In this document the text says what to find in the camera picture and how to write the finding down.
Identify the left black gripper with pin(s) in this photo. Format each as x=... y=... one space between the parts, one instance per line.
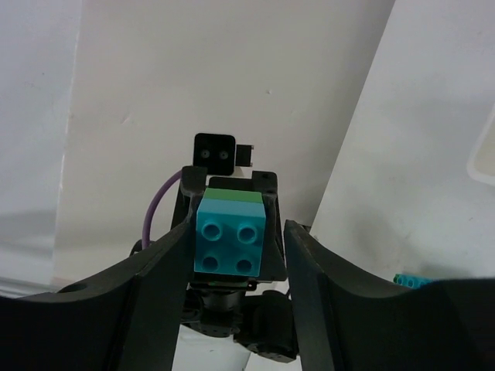
x=192 y=185

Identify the white compartment tray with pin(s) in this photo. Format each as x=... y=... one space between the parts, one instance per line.
x=480 y=166

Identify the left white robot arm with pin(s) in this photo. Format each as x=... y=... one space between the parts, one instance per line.
x=212 y=311

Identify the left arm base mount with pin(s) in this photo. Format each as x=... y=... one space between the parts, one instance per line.
x=268 y=328

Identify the blue long lego brick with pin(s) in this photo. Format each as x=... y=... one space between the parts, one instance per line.
x=411 y=281

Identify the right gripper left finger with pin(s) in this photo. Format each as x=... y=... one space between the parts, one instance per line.
x=126 y=317

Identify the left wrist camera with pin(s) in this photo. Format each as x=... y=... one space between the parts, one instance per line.
x=220 y=154

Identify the green square lego brick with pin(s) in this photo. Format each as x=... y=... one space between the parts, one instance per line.
x=233 y=195

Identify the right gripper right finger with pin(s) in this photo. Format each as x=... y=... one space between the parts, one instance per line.
x=349 y=319

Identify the blue square lego brick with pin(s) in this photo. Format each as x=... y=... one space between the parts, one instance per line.
x=229 y=237

